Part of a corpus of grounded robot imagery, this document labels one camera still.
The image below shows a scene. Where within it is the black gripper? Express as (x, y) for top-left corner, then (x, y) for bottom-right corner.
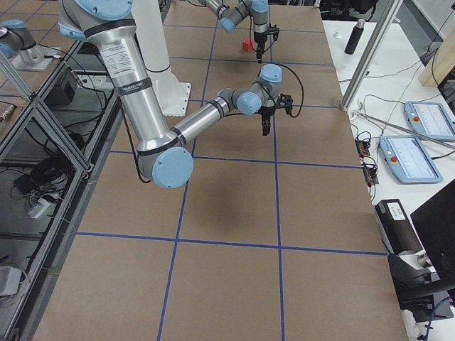
(253, 23), (279, 63)
(258, 94), (293, 136)

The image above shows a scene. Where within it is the red block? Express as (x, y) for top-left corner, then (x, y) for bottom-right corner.
(242, 39), (254, 53)

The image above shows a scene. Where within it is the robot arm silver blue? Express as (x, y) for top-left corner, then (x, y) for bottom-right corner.
(59, 1), (292, 188)
(188, 0), (280, 64)

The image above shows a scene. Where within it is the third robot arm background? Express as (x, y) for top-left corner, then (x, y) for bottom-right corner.
(1, 19), (53, 72)

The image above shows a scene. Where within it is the black water bottle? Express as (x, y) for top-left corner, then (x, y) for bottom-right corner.
(344, 19), (366, 55)

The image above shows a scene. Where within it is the teach pendant near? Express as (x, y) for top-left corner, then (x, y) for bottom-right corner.
(379, 135), (443, 184)

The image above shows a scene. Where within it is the teach pendant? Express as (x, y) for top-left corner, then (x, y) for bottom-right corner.
(405, 101), (454, 142)
(379, 135), (443, 184)

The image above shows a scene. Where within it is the teach pendant far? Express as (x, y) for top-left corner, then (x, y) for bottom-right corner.
(405, 101), (454, 142)

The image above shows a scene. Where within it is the black box white label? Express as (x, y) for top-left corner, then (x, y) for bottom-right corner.
(374, 199), (423, 255)

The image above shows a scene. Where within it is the black monitor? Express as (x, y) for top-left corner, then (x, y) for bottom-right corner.
(387, 182), (454, 323)

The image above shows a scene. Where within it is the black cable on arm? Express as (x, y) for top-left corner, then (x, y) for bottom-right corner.
(273, 63), (305, 118)

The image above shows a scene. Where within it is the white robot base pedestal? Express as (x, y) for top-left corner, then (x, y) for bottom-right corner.
(132, 0), (191, 117)

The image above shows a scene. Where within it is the aluminium frame post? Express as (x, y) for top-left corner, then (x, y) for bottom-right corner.
(340, 0), (403, 112)

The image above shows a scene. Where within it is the aluminium frame rack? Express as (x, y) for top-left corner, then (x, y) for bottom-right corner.
(1, 32), (119, 340)

